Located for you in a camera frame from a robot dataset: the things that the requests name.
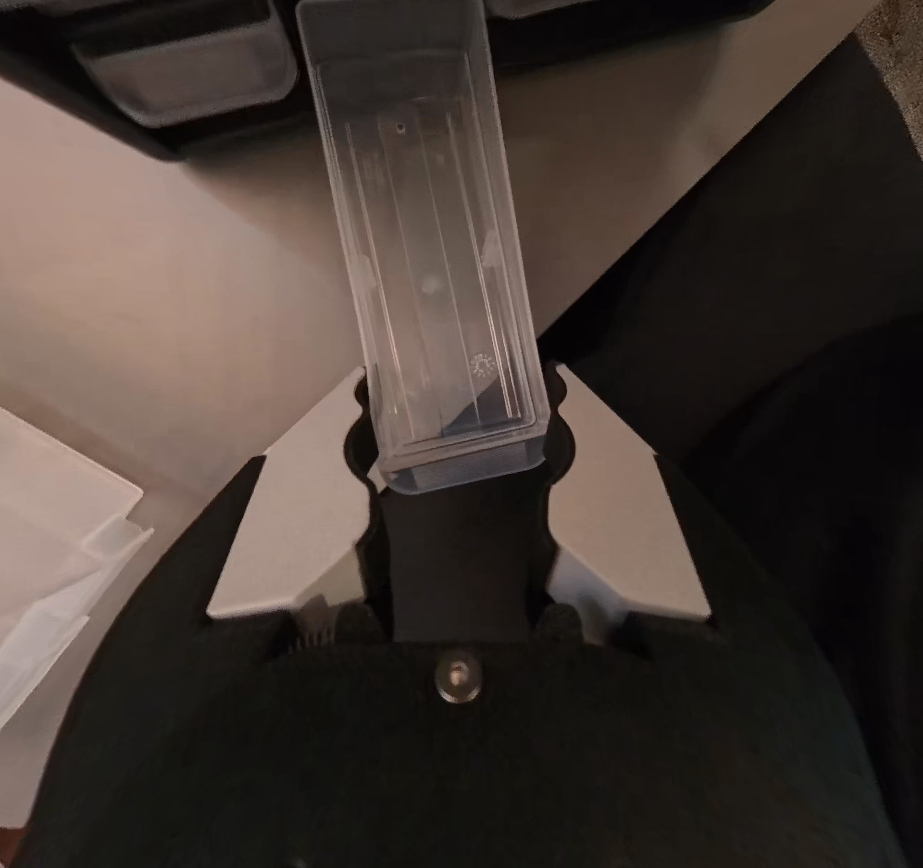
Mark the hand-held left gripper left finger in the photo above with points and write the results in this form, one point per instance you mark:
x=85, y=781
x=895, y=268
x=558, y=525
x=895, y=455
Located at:
x=288, y=536

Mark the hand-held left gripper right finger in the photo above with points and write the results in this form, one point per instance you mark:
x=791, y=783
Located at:
x=620, y=536

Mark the large clear plastic bin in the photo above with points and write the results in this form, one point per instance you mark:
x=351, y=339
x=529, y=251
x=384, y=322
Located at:
x=43, y=522

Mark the clear plastic drawer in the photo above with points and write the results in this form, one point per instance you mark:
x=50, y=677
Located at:
x=432, y=233

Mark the group of small clear drawers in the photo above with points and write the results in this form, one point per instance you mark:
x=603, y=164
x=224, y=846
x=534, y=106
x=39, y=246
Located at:
x=187, y=67

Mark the black drawer cabinet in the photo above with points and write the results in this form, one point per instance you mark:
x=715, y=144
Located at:
x=43, y=53

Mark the person's black clothing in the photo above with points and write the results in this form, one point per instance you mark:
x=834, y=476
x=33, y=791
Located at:
x=793, y=377

